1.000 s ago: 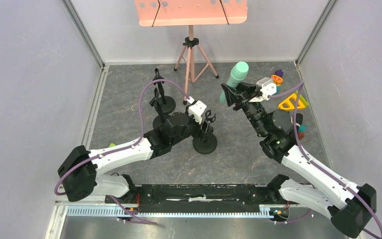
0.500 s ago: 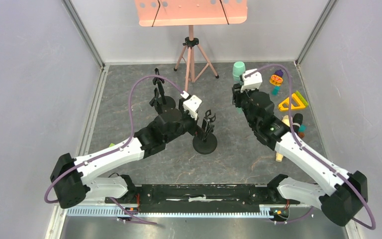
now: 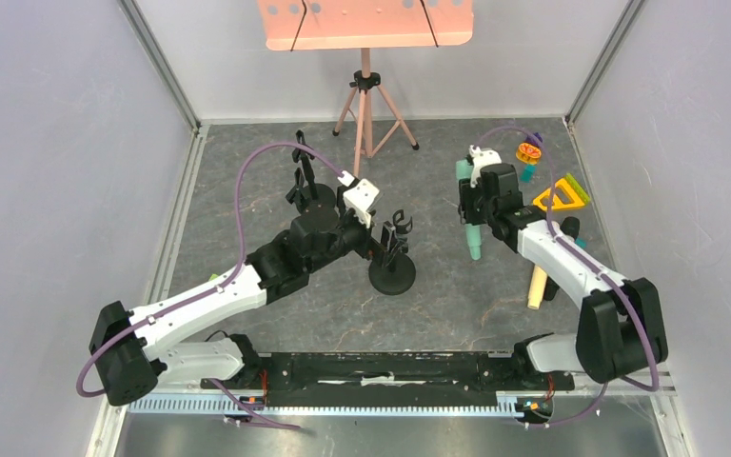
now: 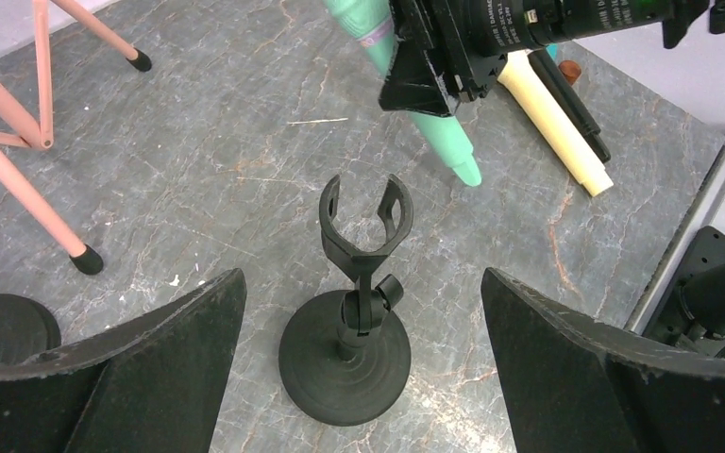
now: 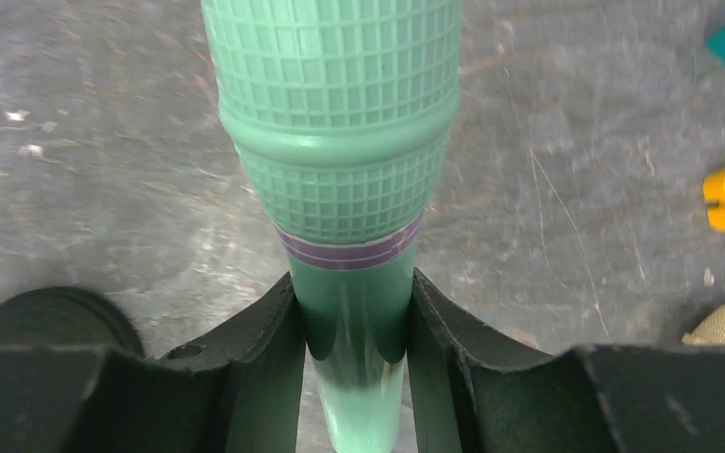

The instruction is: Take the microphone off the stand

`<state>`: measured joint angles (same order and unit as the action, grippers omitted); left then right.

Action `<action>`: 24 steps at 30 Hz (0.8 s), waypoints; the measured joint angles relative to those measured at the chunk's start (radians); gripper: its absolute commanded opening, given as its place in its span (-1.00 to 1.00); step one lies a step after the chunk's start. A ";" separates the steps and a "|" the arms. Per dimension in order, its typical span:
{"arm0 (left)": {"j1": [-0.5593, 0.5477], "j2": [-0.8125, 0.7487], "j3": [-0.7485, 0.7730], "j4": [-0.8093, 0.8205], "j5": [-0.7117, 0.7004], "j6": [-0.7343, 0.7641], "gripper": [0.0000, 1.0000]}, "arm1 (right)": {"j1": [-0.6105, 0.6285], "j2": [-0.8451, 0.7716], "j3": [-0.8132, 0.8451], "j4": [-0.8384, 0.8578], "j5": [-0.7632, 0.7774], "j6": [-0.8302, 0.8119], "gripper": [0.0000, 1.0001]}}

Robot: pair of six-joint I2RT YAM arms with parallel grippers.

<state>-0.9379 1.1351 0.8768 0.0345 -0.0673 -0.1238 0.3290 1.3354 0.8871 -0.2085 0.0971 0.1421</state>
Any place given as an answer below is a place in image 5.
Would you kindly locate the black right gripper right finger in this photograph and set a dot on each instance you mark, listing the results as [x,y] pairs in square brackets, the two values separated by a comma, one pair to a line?
[475,389]

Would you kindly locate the black microphone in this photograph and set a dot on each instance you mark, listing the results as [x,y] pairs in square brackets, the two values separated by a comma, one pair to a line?
[66,315]

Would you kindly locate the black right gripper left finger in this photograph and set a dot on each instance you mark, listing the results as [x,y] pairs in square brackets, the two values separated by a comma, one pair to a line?
[235,388]

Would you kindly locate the green microphone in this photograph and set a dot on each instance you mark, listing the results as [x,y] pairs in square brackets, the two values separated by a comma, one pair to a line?
[340,113]

